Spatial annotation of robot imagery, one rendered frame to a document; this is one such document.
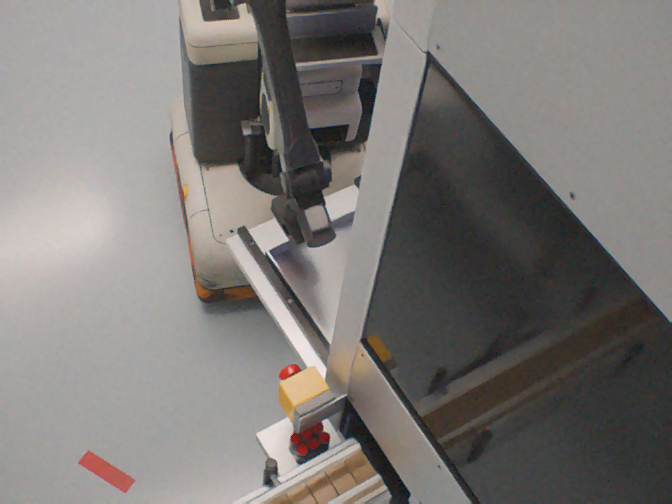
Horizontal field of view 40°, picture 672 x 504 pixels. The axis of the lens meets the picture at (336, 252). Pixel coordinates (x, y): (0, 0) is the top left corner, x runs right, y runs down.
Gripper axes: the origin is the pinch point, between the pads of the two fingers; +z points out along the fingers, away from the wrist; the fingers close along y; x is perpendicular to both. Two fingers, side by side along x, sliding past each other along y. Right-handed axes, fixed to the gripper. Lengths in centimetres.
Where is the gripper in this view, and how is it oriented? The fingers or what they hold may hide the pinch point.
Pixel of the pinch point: (291, 235)
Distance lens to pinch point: 187.8
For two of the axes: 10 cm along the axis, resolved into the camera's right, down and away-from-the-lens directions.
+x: 8.4, -4.0, 3.7
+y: 5.1, 8.1, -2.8
